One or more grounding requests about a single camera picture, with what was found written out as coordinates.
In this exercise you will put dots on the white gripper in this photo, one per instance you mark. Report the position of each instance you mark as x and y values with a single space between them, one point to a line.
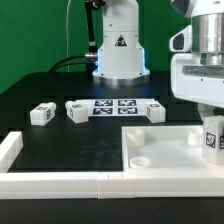
193 82

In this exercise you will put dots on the white square tabletop tray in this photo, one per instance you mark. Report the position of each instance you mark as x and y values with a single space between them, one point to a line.
166 150

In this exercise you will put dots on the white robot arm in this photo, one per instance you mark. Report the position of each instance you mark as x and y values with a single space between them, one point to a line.
113 37

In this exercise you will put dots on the fiducial marker sheet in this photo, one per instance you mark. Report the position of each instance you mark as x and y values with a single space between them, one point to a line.
115 107

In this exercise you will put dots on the white U-shaped fence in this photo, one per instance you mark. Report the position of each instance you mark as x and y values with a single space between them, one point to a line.
96 184

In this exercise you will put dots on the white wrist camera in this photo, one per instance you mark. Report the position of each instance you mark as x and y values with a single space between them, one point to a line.
182 41

